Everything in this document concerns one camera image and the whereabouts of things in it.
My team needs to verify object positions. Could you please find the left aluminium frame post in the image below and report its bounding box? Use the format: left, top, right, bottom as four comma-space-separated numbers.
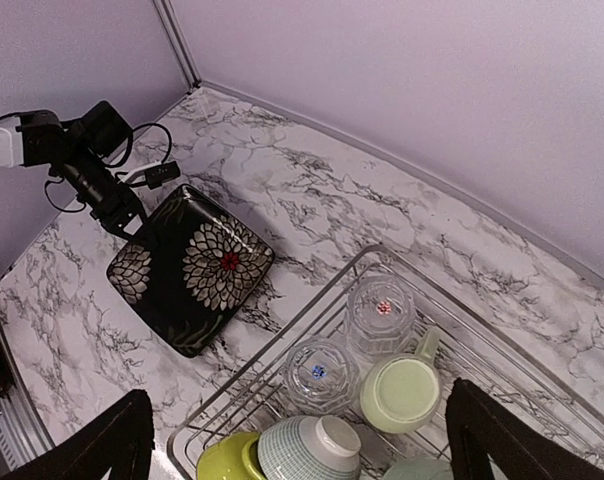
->
152, 0, 201, 91

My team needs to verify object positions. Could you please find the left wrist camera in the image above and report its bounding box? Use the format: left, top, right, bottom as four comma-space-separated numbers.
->
116, 161, 181, 190

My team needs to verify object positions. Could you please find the lime green bowl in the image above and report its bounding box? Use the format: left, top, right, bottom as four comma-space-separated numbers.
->
196, 432, 265, 480

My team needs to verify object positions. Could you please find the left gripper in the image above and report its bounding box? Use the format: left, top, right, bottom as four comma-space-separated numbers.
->
56, 159, 157, 250

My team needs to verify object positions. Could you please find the clear glass red flower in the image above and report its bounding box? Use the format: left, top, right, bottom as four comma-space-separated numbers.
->
345, 274, 416, 359

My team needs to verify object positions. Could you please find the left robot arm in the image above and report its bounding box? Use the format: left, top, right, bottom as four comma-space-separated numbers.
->
0, 101, 157, 250

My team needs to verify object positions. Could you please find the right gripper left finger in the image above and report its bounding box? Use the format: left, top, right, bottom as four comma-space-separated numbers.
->
4, 389, 154, 479

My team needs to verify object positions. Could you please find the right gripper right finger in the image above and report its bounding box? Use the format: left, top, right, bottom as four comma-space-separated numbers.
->
445, 378, 604, 480

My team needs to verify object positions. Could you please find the pale green mug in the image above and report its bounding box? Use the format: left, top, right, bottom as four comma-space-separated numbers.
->
359, 327, 443, 434

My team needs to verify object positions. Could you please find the black floral square plate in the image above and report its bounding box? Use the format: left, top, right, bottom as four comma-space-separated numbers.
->
106, 184, 274, 358

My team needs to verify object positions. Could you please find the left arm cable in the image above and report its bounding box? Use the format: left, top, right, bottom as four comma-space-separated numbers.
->
43, 121, 174, 214

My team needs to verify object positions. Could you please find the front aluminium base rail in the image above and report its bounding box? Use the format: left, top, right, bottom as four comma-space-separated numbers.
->
0, 321, 55, 470

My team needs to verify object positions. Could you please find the light green round plate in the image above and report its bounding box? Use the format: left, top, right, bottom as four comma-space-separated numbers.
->
382, 458, 453, 480

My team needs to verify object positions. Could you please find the metal wire dish rack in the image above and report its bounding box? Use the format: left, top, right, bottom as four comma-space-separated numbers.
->
168, 246, 604, 479

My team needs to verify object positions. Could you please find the clear glass blue flower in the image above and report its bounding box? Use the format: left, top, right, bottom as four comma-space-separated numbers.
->
282, 336, 360, 415

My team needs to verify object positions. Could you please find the white patterned bowl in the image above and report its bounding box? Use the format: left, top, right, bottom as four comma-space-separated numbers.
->
257, 415, 362, 479

